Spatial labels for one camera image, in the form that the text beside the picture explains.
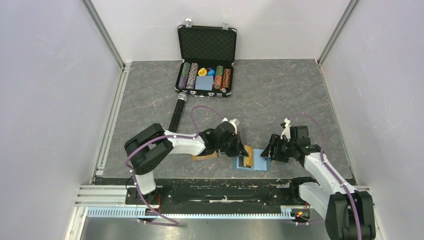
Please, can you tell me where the clear box with gold cards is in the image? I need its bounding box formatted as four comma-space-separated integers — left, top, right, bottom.
191, 151, 220, 161

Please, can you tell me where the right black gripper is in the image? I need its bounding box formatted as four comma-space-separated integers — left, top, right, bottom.
260, 134, 296, 164

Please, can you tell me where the purple cable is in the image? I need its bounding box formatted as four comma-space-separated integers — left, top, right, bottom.
286, 113, 363, 240
124, 105, 228, 228

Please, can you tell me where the gold VIP credit card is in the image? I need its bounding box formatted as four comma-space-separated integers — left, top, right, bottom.
243, 145, 253, 168

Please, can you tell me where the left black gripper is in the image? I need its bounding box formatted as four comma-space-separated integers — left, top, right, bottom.
216, 131, 248, 157

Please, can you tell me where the green orange chip stack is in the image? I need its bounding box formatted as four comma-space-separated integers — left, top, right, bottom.
213, 65, 224, 90

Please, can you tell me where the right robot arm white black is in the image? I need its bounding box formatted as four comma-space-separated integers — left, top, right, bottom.
261, 121, 377, 240

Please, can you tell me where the yellow dealer chip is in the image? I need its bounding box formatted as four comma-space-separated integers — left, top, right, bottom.
198, 68, 208, 77

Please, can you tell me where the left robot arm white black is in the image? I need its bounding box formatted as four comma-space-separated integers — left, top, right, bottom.
124, 119, 249, 204

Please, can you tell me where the white slotted cable duct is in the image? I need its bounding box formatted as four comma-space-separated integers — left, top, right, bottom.
86, 206, 305, 220

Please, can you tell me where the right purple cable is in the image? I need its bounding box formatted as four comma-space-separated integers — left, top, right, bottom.
286, 113, 363, 240

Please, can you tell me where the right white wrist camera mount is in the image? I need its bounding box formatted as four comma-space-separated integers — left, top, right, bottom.
280, 118, 291, 140

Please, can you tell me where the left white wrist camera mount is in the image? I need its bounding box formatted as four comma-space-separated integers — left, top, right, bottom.
221, 117, 240, 133

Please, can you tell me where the brown orange chip stack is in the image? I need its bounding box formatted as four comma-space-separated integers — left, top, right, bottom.
221, 68, 232, 89

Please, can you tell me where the blue round chip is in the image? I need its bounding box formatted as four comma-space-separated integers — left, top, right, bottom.
207, 68, 216, 76

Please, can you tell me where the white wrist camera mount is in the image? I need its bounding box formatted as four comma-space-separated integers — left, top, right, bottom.
280, 118, 291, 140
221, 117, 240, 133

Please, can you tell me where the black microphone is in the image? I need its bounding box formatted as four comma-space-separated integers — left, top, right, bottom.
168, 92, 188, 133

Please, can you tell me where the green purple chip stack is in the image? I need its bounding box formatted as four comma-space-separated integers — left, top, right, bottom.
177, 62, 191, 89

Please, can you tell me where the black poker chip case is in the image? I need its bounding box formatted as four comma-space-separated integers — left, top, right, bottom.
174, 18, 238, 98

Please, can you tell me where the pink grey chip stack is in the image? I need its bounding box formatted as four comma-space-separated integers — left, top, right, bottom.
185, 62, 199, 89

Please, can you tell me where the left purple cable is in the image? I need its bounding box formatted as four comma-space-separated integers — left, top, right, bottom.
124, 105, 228, 228

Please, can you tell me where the light blue card holder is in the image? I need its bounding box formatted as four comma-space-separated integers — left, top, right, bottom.
233, 148, 271, 172

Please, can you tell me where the blue playing card deck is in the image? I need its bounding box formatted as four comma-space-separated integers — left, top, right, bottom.
194, 75, 214, 91

